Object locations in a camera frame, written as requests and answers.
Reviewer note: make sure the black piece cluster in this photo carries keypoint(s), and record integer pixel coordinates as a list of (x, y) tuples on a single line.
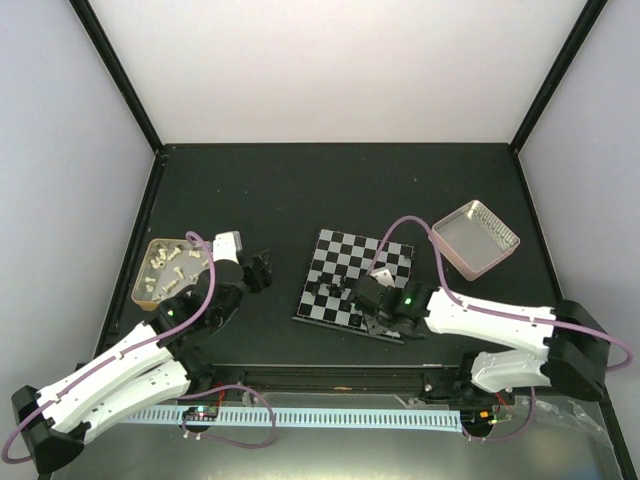
[(335, 286)]

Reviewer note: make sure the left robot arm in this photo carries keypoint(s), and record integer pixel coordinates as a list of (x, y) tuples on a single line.
[(158, 360)]

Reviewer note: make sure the white slotted cable duct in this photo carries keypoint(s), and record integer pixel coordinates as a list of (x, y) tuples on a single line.
[(332, 418)]

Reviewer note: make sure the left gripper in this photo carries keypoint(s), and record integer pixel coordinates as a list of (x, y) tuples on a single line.
[(260, 275)]

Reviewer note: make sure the gold tin with white pieces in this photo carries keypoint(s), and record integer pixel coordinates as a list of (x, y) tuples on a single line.
[(168, 266)]

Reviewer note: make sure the pink metal tin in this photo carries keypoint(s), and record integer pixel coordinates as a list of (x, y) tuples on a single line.
[(474, 239)]

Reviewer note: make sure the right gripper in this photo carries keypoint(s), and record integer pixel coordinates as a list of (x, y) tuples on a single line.
[(380, 326)]

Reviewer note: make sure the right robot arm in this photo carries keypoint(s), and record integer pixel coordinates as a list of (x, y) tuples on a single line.
[(561, 347)]

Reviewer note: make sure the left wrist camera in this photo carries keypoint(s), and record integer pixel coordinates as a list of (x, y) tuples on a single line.
[(227, 246)]

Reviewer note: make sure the black and white chessboard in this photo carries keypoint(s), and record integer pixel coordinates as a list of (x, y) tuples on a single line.
[(339, 254)]

